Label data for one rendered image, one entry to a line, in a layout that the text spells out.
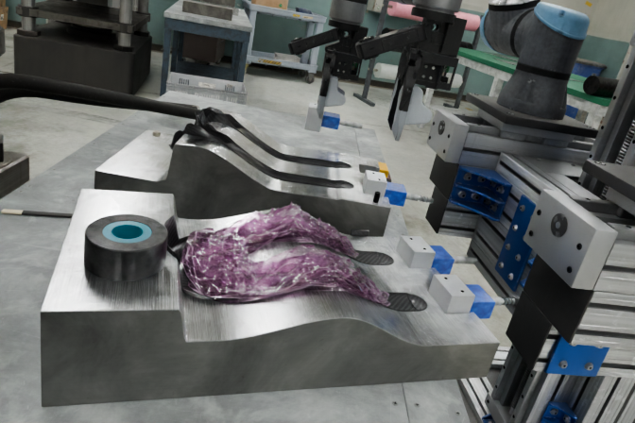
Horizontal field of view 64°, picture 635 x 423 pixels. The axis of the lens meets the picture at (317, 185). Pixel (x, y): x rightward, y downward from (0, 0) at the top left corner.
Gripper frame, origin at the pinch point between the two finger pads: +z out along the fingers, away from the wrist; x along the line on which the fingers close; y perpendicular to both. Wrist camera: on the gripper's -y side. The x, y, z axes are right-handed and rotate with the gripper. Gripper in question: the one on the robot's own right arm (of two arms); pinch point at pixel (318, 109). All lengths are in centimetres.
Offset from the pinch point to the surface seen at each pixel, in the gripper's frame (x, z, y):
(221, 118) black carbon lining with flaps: -20.0, 0.7, -18.5
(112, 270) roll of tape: -73, 3, -18
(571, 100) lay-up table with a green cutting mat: 228, 13, 172
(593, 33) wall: 681, -37, 400
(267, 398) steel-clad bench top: -73, 15, -1
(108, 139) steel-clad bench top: -4.2, 14.9, -46.1
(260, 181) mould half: -35.4, 5.9, -8.2
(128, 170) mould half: -33.6, 8.9, -30.8
